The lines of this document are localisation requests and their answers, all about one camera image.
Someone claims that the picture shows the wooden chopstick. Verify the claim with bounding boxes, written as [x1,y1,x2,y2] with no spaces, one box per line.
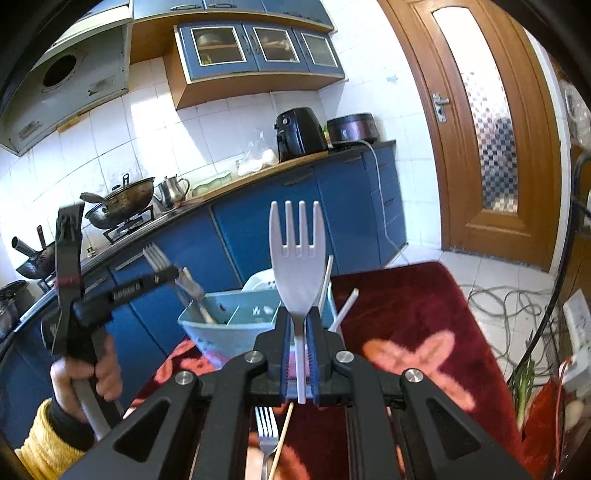
[269,402,294,480]

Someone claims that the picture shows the white plastic fork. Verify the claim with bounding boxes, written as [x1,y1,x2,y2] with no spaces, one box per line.
[269,201,325,404]

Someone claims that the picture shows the blue kitchen base cabinets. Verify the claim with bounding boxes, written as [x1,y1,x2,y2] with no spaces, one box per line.
[0,140,409,448]

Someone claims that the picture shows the left hand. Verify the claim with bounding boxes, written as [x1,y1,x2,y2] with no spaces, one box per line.
[50,334,122,423]

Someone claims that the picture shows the black wok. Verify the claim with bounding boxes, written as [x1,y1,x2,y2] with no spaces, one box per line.
[11,225,55,280]

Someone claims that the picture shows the gas stove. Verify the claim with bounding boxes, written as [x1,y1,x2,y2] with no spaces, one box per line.
[103,205,154,245]

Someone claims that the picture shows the steel fork left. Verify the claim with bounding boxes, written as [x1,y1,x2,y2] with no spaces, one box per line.
[254,407,280,480]

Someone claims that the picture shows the steel fork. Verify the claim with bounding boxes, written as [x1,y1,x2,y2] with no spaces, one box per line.
[254,407,280,480]
[141,242,219,325]

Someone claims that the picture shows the steel fork right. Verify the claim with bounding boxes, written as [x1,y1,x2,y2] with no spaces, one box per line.
[141,242,219,325]

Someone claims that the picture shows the brass cooking pot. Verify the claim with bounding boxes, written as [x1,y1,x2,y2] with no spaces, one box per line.
[80,173,154,230]

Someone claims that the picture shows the red floral plush tablecloth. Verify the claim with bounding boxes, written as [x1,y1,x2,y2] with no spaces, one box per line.
[121,260,528,480]

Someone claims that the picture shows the white plastic chopstick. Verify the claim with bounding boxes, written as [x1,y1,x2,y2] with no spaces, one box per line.
[329,288,360,333]

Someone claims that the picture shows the light blue utensil box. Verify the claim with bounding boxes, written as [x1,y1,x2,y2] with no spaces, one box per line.
[177,289,283,369]

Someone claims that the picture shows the steel kettle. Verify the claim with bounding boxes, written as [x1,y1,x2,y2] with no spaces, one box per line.
[153,175,190,211]

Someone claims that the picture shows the steel chopstick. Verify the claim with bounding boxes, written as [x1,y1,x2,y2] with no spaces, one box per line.
[318,255,334,314]

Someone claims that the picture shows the white power strip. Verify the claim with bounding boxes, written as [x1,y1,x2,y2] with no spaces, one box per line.
[560,289,591,399]

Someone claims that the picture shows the grey range hood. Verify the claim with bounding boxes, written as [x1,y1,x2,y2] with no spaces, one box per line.
[1,1,133,156]

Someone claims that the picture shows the plastic bag of eggs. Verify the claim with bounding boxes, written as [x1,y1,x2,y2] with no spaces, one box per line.
[236,130,279,177]

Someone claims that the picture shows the black air fryer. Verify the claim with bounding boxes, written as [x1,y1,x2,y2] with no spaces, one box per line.
[274,107,329,162]

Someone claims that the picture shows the dark rice cooker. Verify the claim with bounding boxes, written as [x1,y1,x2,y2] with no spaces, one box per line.
[327,113,380,148]

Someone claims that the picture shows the brown wooden door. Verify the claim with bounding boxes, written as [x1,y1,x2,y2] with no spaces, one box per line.
[382,1,561,270]

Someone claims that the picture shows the white cables on floor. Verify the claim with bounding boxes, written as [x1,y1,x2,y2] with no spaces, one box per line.
[461,283,555,370]

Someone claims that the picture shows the blue wall cabinet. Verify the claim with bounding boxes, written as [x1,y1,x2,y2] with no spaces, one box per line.
[131,1,345,109]

